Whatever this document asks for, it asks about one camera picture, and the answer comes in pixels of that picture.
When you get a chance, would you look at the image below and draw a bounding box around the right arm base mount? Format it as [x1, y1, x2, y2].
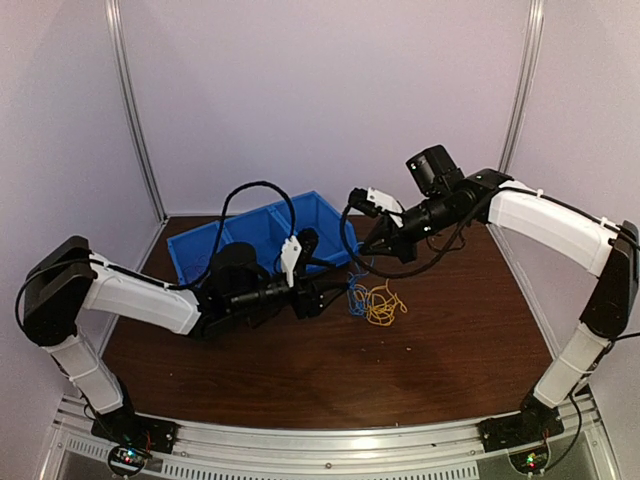
[477, 397, 564, 475]

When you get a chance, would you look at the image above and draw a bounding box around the front aluminium rail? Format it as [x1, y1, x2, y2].
[35, 395, 622, 479]

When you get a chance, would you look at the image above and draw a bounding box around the blue three-compartment bin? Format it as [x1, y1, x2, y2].
[167, 191, 351, 284]

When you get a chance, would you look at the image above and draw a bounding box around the yellow cable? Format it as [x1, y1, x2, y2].
[362, 278, 409, 329]

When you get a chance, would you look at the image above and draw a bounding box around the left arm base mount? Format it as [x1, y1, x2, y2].
[86, 390, 178, 479]

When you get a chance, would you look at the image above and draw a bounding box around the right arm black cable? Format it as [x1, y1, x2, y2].
[339, 202, 471, 279]

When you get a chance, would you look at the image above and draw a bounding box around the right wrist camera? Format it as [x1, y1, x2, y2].
[348, 187, 404, 228]

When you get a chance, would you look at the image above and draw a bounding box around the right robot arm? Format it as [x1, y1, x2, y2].
[348, 145, 639, 442]

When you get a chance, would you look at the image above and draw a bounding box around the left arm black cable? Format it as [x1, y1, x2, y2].
[209, 180, 296, 261]

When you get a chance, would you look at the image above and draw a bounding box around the aluminium frame post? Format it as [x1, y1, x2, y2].
[498, 0, 546, 173]
[104, 0, 168, 223]

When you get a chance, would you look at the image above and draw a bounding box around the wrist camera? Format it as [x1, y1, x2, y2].
[348, 187, 404, 228]
[280, 228, 319, 288]

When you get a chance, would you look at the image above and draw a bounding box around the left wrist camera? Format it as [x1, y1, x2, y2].
[280, 228, 319, 288]

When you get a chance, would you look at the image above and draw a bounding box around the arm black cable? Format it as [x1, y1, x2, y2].
[339, 202, 471, 279]
[209, 180, 296, 261]

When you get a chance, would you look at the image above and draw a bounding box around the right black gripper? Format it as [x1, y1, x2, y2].
[359, 190, 466, 264]

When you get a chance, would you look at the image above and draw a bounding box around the left aluminium frame post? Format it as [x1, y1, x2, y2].
[104, 0, 168, 223]

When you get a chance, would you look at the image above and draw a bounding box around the right aluminium frame post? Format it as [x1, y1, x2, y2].
[498, 0, 546, 173]

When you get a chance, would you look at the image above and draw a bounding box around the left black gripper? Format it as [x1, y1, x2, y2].
[229, 258, 350, 320]

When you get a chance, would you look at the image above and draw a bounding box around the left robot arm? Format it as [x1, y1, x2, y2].
[14, 236, 347, 444]

